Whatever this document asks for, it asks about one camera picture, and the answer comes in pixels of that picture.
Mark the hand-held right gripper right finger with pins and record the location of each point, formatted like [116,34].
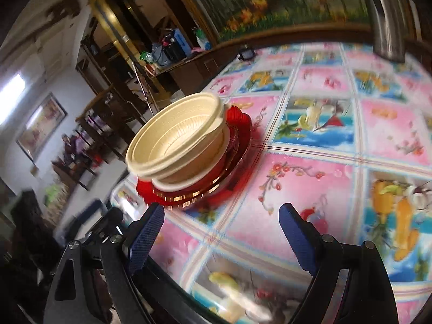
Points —
[297,236]

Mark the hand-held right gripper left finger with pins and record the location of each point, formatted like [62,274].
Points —
[148,236]

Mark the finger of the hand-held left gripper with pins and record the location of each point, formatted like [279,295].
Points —
[109,221]

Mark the large beige ribbed bowl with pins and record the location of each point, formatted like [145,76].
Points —
[189,180]
[175,141]

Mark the red plastic flower plate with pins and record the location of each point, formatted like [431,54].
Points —
[238,123]

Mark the fruit print tablecloth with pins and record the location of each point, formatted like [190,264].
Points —
[303,182]

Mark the wooden chair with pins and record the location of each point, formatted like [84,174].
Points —
[108,125]

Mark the blue bag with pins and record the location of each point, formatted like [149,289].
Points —
[172,45]

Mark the small black device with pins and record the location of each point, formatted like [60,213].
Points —
[246,54]

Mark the gold-framed shelf unit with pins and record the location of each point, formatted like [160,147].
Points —
[114,23]

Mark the green bottle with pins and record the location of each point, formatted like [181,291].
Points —
[202,40]

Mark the stainless steel thermos jug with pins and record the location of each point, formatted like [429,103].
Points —
[388,17]

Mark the framed wall picture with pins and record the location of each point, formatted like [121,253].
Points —
[40,128]

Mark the floral wall painting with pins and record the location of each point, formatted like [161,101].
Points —
[276,3]

